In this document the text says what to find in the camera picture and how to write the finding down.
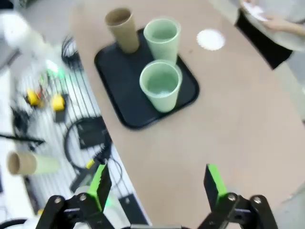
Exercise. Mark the tall pale green cup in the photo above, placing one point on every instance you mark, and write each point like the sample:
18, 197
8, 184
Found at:
162, 102
164, 47
47, 164

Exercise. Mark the thin black rod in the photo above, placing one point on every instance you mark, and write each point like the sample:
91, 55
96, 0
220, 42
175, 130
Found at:
23, 139

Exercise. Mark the tall tan cup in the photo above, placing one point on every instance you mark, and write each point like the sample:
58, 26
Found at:
124, 35
20, 163

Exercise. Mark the white scalloped paper coaster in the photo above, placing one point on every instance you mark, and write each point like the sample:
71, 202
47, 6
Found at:
210, 39

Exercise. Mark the person's left forearm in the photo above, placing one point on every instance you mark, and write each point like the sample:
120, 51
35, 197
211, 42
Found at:
297, 29

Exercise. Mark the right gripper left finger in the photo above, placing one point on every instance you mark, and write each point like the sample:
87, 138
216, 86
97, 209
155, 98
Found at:
98, 188

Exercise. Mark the flat black box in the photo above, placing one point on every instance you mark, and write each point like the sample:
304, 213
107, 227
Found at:
90, 133

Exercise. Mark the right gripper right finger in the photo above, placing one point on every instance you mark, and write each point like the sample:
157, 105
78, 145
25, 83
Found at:
214, 186

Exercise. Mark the person's left hand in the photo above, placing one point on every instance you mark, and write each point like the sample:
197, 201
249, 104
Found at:
276, 24

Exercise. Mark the yellow plug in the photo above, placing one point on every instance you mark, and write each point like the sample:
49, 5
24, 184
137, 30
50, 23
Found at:
32, 96
58, 102

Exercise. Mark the black plastic tray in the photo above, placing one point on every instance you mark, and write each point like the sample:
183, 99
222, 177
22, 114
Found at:
124, 95

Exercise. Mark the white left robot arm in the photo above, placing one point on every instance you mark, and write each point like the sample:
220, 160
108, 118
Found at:
16, 33

